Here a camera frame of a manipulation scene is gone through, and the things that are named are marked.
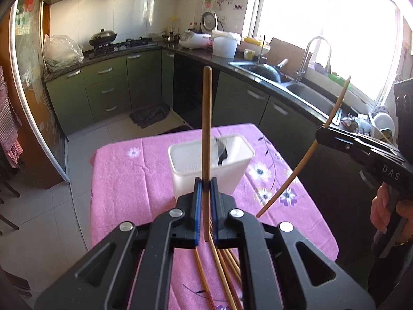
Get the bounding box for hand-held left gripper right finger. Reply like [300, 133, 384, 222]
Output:
[210, 177, 377, 310]

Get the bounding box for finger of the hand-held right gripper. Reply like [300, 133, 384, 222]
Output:
[315, 125, 400, 166]

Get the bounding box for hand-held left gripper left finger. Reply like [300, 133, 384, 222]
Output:
[34, 177, 207, 310]

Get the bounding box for white plastic utensil holder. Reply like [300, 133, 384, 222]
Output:
[167, 134, 256, 201]

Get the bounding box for straight wooden chopstick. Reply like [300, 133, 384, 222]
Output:
[202, 66, 213, 243]

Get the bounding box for person's right hand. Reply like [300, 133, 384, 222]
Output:
[370, 183, 413, 237]

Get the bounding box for dish rack with dishes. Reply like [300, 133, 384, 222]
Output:
[341, 105, 401, 144]

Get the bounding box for steel kitchen sink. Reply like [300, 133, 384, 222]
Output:
[228, 61, 343, 127]

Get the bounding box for dark utensil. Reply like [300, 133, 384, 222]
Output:
[212, 137, 230, 166]

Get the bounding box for pink floral tablecloth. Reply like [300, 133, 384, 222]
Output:
[89, 123, 339, 310]

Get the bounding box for steel faucet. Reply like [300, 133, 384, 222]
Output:
[294, 36, 332, 84]

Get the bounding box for black frying pan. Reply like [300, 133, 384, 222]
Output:
[248, 58, 289, 83]

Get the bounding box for dark floor rag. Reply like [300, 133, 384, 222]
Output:
[129, 103, 171, 129]

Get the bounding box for brown cardboard sheet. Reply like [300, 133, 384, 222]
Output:
[269, 37, 308, 69]

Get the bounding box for kitchen window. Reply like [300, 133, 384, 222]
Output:
[248, 0, 404, 102]

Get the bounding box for green kitchen cabinets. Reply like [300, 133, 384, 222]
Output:
[45, 49, 326, 168]

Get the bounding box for white plastic bucket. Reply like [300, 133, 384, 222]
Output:
[211, 30, 242, 59]

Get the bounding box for white rice cooker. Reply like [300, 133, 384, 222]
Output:
[179, 11, 219, 51]

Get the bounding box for black gas stove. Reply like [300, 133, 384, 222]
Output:
[88, 37, 158, 56]

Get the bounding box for black wok with lid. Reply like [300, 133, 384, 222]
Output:
[88, 28, 117, 48]

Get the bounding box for clear plastic bag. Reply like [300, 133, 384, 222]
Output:
[43, 34, 84, 72]

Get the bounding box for checkered apron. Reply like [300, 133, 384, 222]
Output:
[0, 67, 25, 169]

